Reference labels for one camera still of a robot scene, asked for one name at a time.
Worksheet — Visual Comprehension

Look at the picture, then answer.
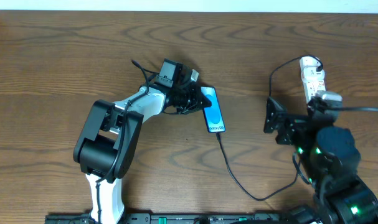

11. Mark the blue smartphone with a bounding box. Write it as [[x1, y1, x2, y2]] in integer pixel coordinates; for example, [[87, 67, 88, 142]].
[[201, 86, 225, 133]]

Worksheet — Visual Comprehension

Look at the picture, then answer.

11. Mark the white power strip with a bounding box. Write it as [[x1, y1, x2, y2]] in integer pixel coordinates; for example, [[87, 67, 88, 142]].
[[301, 67, 326, 103]]

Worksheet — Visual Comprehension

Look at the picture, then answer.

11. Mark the black USB charging cable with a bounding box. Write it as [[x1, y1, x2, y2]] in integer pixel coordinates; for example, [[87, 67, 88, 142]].
[[215, 54, 324, 202]]

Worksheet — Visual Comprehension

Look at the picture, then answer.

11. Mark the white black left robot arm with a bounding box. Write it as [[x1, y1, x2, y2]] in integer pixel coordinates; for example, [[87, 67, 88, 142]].
[[73, 70, 210, 223]]

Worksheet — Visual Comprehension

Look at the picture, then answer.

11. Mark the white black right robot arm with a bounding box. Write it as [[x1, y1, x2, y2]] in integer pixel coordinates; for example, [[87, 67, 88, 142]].
[[263, 96, 378, 223]]

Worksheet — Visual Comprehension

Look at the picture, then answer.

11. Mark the white USB charger plug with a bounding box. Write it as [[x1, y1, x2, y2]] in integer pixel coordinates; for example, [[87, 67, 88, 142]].
[[300, 55, 323, 72]]

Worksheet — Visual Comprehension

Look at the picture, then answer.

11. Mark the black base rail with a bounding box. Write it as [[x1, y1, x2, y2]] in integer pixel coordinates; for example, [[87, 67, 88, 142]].
[[44, 213, 288, 224]]

